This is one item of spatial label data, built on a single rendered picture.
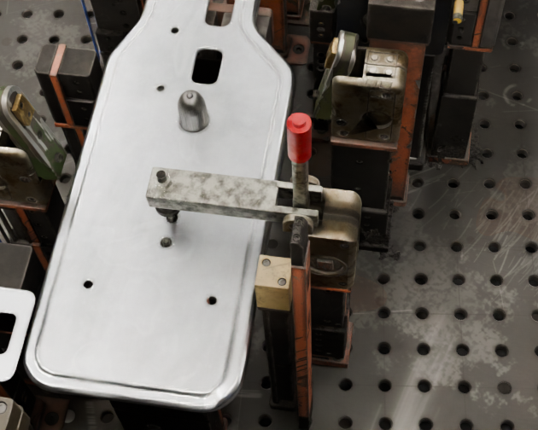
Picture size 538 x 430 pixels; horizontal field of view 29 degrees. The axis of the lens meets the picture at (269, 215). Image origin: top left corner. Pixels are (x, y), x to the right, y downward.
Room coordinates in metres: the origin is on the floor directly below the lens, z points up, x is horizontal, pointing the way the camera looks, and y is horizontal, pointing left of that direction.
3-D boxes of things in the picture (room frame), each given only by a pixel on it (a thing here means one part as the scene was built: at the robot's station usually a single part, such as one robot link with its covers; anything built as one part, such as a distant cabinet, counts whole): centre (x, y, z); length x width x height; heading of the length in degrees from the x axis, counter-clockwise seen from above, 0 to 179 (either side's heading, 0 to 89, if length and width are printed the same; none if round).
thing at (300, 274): (0.42, -0.02, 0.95); 0.03 x 0.01 x 0.50; 167
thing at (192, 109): (0.67, 0.07, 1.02); 0.03 x 0.03 x 0.07
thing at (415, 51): (0.73, -0.16, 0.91); 0.07 x 0.05 x 0.42; 77
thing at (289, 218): (0.49, -0.03, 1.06); 0.03 x 0.01 x 0.03; 77
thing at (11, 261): (0.52, 0.30, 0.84); 0.11 x 0.10 x 0.28; 77
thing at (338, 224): (0.51, -0.06, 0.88); 0.07 x 0.06 x 0.35; 77
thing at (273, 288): (0.44, 0.00, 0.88); 0.04 x 0.04 x 0.36; 77
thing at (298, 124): (0.52, -0.03, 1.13); 0.04 x 0.02 x 0.16; 167
